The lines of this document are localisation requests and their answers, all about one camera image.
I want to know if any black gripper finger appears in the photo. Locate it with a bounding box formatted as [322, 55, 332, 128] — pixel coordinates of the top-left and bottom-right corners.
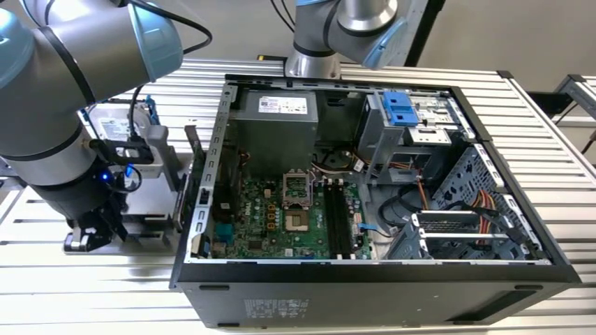
[63, 210, 114, 252]
[100, 195, 131, 243]

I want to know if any grey parts rack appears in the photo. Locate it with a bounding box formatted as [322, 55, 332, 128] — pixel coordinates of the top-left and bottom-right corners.
[62, 126, 196, 255]

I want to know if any hard disk in blue carrier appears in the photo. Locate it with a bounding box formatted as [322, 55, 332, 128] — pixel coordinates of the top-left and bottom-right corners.
[79, 94, 163, 147]

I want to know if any green graphics card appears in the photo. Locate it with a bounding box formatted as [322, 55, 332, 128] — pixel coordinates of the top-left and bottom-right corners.
[171, 121, 210, 233]

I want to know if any metal socket cover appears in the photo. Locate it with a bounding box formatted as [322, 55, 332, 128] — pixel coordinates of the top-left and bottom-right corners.
[283, 169, 312, 207]

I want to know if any CPU socket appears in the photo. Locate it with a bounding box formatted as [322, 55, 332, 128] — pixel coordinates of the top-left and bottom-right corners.
[284, 209, 312, 234]

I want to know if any grey power supply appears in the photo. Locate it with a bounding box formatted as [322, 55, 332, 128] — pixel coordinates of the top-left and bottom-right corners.
[231, 89, 320, 175]

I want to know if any green motherboard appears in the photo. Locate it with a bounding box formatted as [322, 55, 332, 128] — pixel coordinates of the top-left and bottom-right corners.
[208, 176, 376, 261]

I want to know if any metal locking lever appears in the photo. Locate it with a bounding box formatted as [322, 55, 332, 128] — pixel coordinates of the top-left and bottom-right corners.
[307, 175, 323, 209]

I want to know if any small black round fan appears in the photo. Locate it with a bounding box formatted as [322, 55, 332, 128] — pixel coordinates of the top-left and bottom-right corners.
[323, 149, 356, 169]

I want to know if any black PC case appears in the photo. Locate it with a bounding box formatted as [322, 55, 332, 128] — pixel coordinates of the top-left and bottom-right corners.
[168, 71, 583, 329]

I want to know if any blue drive bay latch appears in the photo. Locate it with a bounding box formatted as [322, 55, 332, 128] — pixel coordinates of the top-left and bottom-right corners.
[382, 91, 419, 127]

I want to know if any perforated metal disk bay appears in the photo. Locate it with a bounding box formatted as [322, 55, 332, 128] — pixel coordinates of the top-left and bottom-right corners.
[386, 209, 518, 261]

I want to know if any grey metal drive cage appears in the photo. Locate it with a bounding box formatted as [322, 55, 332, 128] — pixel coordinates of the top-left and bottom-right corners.
[358, 89, 467, 184]

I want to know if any metal slat side table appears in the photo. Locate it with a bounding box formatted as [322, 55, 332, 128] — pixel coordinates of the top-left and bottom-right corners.
[551, 73, 596, 127]

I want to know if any silver camera with blue cable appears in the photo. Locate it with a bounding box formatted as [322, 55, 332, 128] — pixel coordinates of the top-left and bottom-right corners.
[126, 161, 166, 179]

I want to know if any silver camera with black cable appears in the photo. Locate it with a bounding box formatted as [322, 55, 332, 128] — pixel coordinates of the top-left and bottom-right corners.
[99, 138, 156, 165]

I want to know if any thick black camera cable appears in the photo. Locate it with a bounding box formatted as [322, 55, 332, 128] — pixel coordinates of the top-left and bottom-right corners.
[123, 0, 214, 144]

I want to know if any black cable with blue plug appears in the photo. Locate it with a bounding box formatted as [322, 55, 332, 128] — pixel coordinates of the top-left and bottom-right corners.
[358, 222, 407, 239]

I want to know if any black looped cable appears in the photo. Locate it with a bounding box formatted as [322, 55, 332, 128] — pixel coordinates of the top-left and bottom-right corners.
[378, 190, 423, 231]

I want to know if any orange yellow wire bundle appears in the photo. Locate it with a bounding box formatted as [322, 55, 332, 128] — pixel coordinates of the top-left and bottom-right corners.
[472, 190, 499, 235]

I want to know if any black metal frame post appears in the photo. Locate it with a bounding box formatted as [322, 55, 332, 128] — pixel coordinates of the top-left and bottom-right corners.
[403, 0, 447, 67]

